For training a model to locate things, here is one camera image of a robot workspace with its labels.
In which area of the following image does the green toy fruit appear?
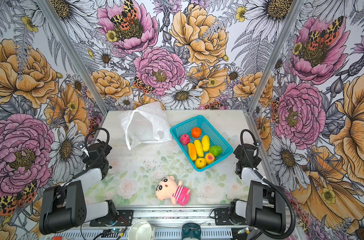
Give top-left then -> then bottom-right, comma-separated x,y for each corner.
209,146 -> 223,158

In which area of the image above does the yellow red peach toy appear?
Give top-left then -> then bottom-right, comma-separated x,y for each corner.
205,153 -> 216,165

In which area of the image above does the yellow toy fruit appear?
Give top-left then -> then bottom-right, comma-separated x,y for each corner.
201,135 -> 211,152

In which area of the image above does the small yellow lemon toy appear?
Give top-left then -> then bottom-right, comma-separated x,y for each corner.
194,140 -> 204,158

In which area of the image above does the round yellow orange toy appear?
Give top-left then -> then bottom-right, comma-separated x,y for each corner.
195,158 -> 207,169

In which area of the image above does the orange toy fruit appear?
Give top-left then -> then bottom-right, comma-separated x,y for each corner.
191,127 -> 202,139

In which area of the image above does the white plastic bag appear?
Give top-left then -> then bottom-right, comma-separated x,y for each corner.
118,102 -> 173,151

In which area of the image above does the pink toy fruit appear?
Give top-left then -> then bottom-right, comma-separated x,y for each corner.
180,134 -> 191,146

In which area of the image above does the yellow banana toy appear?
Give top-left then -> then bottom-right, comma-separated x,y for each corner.
188,143 -> 197,162

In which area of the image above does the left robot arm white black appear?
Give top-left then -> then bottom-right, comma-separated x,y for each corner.
39,142 -> 118,235

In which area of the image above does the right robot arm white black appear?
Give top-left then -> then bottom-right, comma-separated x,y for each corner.
229,144 -> 286,235

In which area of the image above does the teal plastic basket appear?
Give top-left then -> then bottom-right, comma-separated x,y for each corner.
170,115 -> 233,172

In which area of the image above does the pink plush doll toy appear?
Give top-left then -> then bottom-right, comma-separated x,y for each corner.
156,176 -> 191,206

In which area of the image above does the white round bowl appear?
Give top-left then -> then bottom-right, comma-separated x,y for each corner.
128,221 -> 156,240

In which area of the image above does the dark green round object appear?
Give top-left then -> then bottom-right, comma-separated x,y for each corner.
182,223 -> 202,240

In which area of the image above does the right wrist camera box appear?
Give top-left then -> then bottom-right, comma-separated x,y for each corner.
254,141 -> 261,148

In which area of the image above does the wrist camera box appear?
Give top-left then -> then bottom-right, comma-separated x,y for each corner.
78,143 -> 89,156
254,141 -> 261,148

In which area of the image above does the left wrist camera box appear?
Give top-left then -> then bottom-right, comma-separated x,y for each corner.
78,143 -> 89,156

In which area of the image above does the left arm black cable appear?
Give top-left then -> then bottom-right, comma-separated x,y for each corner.
45,127 -> 111,223

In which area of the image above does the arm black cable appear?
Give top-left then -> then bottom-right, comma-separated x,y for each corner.
45,127 -> 111,223
240,129 -> 296,240

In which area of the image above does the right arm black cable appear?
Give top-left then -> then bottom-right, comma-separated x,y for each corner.
240,129 -> 296,240

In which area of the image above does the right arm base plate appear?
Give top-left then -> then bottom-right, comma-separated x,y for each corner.
210,208 -> 251,226

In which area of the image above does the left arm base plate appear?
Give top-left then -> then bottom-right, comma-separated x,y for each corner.
89,210 -> 134,227

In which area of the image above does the aluminium frame rail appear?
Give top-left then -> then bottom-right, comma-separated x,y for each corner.
41,205 -> 268,240

